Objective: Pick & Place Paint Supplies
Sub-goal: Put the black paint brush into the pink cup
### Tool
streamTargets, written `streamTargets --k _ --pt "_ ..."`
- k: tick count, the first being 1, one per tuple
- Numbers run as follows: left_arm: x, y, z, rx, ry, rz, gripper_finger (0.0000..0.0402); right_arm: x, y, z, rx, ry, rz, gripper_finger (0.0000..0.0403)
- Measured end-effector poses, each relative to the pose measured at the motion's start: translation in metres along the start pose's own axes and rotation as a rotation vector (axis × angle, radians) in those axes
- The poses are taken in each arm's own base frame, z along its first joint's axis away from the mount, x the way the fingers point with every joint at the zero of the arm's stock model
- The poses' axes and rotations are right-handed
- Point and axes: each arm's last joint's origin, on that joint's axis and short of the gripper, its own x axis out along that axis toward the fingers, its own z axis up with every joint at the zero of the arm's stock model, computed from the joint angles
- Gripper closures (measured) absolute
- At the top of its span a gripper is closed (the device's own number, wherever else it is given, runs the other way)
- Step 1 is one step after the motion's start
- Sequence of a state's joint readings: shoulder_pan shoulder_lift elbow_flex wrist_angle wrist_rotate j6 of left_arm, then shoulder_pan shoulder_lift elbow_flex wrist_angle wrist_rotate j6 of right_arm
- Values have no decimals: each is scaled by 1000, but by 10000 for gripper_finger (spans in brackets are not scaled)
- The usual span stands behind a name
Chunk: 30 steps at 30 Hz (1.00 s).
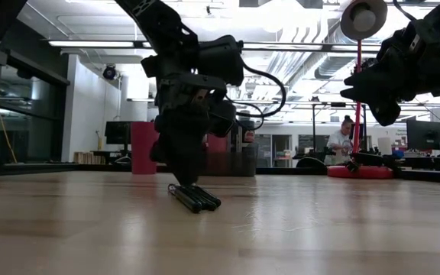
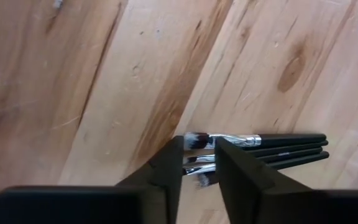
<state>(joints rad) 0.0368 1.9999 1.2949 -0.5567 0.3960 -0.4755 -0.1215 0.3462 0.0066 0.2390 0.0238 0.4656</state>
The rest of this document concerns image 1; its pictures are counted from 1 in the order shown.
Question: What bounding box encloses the white cylindrical container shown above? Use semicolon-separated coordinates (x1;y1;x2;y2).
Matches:
377;136;393;156

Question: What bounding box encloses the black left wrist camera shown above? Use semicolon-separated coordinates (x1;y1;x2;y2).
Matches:
199;34;244;87

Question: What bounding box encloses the red desk lamp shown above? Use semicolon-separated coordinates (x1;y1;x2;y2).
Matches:
326;0;395;180

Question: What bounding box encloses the black aluminium table frame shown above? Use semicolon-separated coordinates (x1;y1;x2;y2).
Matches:
0;162;440;185

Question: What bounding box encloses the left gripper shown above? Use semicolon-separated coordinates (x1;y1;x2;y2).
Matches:
141;53;240;185

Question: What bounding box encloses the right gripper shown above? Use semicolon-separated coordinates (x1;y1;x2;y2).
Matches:
340;15;440;127

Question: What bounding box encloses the person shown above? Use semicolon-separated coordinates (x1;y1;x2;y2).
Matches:
325;115;354;166

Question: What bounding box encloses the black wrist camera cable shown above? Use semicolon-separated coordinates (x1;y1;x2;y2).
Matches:
225;60;288;131

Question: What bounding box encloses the grey translucent plastic bin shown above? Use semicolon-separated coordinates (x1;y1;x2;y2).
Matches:
200;143;260;177

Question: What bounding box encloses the large coral red paint bottle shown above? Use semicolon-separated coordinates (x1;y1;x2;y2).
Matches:
204;133;228;176

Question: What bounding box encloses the large dark grey paint bottle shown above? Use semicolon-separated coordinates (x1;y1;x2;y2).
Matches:
237;120;257;176

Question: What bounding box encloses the black ceiling spotlight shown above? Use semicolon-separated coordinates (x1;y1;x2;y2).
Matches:
103;63;117;81

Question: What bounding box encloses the red plastic cup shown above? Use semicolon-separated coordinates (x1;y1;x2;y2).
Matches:
130;121;160;176

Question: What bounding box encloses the yellow power cable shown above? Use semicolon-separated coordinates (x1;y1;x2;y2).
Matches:
0;60;18;164

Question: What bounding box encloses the stack of wooden blocks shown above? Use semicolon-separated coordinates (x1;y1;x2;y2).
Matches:
73;150;101;165

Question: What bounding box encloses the black monitor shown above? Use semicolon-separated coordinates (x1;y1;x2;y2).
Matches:
104;121;132;146
406;118;440;150

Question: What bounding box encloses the black bar with light strips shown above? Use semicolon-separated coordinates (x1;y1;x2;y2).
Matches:
47;39;381;53

